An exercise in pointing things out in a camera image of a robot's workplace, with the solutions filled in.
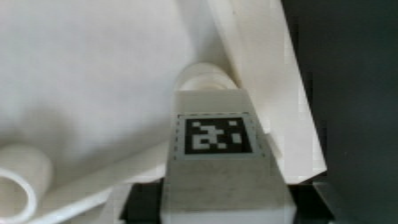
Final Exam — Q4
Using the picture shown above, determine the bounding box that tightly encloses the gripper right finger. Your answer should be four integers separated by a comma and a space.
290, 181, 356, 224

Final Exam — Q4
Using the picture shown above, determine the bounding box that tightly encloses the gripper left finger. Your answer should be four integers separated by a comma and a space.
100, 179, 164, 224

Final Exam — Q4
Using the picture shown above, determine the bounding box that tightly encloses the white table leg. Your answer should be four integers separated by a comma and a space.
159, 71, 299, 224

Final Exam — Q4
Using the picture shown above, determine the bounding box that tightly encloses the white square table top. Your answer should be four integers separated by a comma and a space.
0, 0, 327, 224

